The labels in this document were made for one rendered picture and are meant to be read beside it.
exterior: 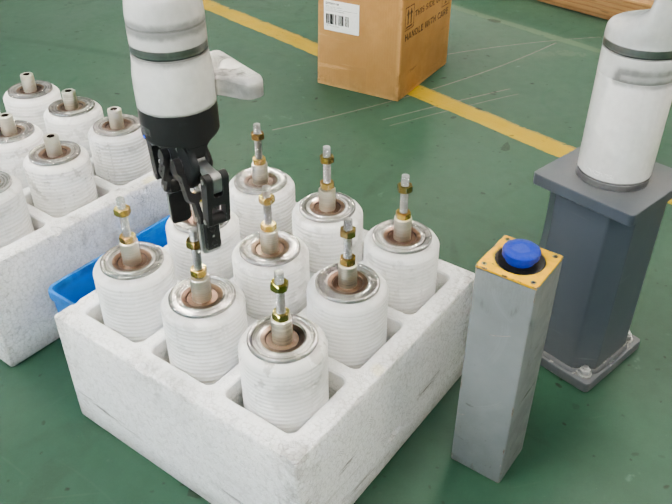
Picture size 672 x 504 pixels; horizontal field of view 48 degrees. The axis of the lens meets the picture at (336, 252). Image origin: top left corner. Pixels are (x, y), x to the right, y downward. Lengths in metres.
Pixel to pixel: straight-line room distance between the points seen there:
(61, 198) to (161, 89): 0.53
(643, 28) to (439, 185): 0.74
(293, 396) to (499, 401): 0.25
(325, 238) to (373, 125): 0.85
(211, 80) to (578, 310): 0.61
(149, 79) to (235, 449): 0.40
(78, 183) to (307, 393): 0.55
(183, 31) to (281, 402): 0.38
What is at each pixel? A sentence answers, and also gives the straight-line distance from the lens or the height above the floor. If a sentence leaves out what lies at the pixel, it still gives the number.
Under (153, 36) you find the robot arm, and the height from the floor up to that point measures 0.57.
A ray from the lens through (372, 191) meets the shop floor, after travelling 1.53.
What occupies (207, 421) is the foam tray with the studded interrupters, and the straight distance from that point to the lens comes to 0.85.
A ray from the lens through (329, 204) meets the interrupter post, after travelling 0.99.
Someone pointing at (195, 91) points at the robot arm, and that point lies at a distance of 0.70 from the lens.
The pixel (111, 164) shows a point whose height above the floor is 0.21.
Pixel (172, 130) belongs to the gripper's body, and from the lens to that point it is 0.71.
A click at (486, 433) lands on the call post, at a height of 0.08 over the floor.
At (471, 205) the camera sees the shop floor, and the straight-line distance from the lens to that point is 1.51.
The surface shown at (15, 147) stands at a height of 0.25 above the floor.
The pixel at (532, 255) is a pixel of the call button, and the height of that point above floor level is 0.33.
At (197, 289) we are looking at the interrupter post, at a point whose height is 0.27.
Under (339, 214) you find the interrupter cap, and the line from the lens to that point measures 0.99.
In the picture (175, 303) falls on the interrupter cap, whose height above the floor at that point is 0.25.
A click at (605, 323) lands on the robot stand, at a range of 1.10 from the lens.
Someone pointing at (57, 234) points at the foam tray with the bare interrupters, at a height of 0.17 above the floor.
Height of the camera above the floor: 0.79
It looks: 36 degrees down
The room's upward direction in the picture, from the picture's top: straight up
